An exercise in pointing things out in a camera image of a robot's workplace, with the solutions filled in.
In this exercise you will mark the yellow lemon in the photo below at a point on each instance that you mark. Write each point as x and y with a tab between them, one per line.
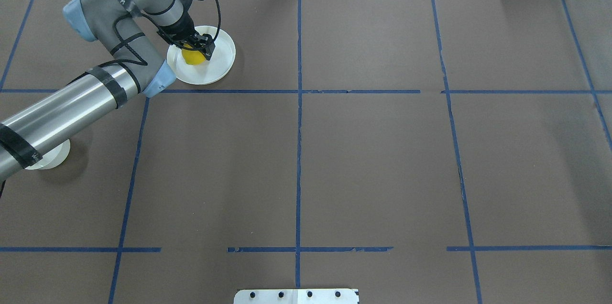
192	58

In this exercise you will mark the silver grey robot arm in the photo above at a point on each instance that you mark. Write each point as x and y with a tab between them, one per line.
136	68

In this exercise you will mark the white round plate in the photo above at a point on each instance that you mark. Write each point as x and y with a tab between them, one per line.
207	72

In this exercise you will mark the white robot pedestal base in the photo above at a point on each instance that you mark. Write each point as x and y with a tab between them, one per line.
298	296

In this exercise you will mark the small white bowl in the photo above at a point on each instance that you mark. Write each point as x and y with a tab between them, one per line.
53	158

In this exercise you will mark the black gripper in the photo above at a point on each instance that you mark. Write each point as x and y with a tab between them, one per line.
180	32

